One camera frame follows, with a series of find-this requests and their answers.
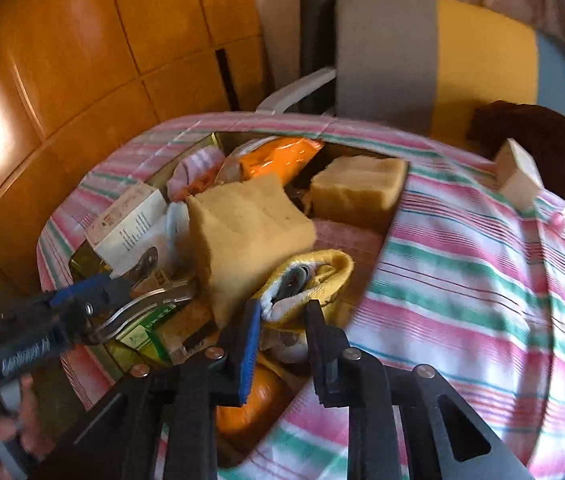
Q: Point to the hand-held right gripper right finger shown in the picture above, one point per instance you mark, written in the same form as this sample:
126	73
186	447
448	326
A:
320	355

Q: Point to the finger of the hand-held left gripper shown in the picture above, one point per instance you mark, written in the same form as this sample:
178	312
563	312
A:
92	290
85	327

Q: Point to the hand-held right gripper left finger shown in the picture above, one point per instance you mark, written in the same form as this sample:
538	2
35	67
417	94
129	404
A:
251	350

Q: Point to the maroon gift box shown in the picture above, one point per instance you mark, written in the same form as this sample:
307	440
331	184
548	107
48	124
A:
82	262

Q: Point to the orange fruit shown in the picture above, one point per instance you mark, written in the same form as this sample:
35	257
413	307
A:
252	405

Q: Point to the green and white box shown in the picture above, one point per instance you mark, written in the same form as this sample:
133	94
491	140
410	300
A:
147	330

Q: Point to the white printed box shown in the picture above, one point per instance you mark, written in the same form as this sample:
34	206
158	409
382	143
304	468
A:
127	220

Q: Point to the yellow printed sock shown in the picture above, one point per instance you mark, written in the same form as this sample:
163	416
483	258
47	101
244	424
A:
322	270

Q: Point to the yellow sponge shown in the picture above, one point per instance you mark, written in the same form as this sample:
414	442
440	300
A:
247	240
357	185

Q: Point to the orange snack packet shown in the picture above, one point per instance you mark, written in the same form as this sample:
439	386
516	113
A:
272	157

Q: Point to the striped tablecloth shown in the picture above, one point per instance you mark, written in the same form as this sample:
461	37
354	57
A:
462	285

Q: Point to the pink sock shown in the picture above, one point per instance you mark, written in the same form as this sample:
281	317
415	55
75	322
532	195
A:
195	167

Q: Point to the orange wooden wardrobe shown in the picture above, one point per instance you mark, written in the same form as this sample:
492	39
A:
87	60

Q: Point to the small white box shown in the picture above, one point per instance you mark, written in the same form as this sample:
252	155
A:
517	175

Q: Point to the grey yellow blue chair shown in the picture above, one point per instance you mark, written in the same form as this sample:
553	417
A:
412	60

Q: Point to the dark brown cloth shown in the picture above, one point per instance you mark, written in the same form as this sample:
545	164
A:
537	135

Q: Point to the black rolled mat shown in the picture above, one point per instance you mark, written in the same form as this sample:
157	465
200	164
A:
317	35

